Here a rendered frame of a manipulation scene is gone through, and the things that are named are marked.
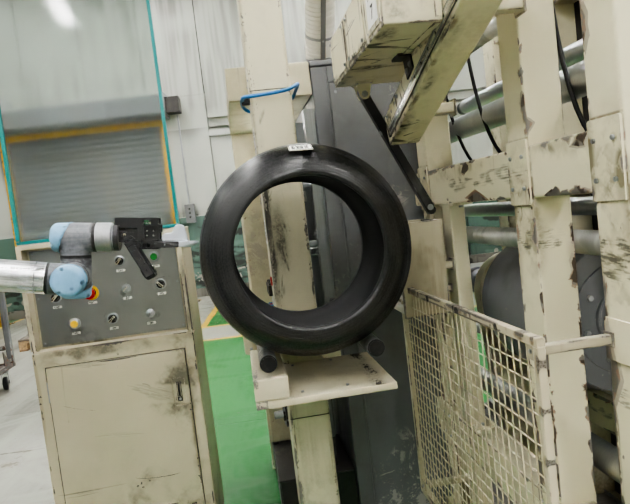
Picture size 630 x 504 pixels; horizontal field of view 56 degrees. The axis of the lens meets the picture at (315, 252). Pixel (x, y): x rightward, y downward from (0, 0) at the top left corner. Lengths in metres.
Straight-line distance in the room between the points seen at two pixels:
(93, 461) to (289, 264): 1.00
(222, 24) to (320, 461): 9.62
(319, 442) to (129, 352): 0.73
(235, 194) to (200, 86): 9.39
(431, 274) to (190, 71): 9.32
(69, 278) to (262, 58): 0.89
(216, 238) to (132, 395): 0.91
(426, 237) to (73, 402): 1.33
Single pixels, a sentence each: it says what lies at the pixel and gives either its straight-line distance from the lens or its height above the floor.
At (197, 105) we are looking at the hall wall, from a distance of 10.72.
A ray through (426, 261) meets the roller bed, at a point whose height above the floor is 1.07.
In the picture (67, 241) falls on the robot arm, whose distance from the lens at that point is 1.62.
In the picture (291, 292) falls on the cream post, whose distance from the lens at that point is 1.88.
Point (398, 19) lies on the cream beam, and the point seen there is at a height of 1.65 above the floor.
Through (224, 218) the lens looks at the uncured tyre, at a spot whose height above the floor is 1.28.
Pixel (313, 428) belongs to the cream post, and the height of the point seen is 0.58.
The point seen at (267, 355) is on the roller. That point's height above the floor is 0.92.
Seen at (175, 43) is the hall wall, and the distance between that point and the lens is 11.08.
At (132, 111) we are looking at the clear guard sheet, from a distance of 2.21.
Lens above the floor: 1.27
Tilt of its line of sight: 4 degrees down
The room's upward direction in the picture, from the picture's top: 7 degrees counter-clockwise
